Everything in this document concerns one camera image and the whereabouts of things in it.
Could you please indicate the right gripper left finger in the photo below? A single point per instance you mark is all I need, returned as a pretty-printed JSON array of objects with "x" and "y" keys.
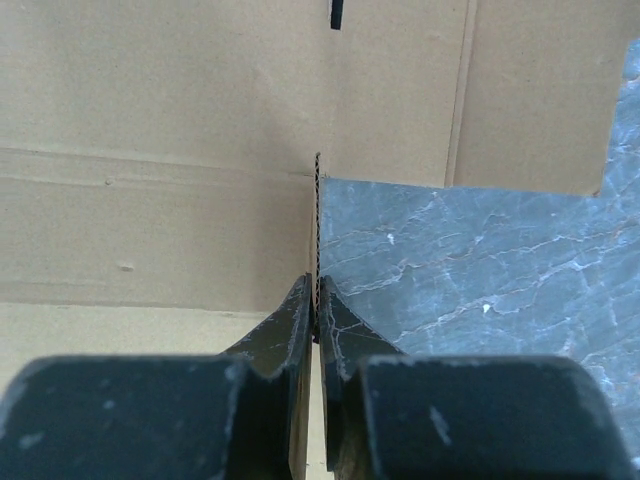
[{"x": 239, "y": 414}]

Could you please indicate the brown cardboard box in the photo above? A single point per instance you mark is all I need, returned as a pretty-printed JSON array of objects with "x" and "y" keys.
[{"x": 169, "y": 169}]

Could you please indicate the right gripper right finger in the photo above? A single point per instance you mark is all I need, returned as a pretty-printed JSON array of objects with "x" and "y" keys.
[{"x": 390, "y": 415}]

